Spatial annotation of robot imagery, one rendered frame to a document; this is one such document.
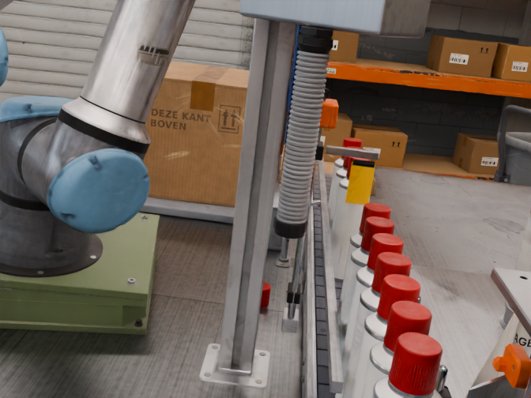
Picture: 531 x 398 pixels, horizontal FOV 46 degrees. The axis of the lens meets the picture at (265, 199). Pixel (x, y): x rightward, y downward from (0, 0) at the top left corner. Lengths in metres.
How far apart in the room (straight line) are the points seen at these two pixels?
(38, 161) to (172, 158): 0.61
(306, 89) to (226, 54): 4.51
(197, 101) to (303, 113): 0.76
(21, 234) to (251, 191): 0.35
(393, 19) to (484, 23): 5.14
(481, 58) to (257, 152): 4.25
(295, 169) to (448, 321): 0.45
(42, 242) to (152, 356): 0.22
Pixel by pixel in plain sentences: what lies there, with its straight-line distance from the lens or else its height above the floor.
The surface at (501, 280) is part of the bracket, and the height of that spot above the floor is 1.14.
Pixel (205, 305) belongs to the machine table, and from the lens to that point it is 1.02.
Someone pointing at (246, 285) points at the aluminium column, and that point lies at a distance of 0.80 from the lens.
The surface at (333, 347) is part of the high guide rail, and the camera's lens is 0.69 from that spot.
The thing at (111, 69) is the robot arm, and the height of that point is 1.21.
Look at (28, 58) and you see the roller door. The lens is 5.27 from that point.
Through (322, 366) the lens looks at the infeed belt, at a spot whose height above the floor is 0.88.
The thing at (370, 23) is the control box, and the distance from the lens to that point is 0.59.
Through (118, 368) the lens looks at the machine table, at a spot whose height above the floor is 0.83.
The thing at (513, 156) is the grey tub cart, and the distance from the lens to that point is 3.23.
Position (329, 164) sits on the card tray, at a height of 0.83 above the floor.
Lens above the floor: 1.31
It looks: 18 degrees down
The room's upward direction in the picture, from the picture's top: 7 degrees clockwise
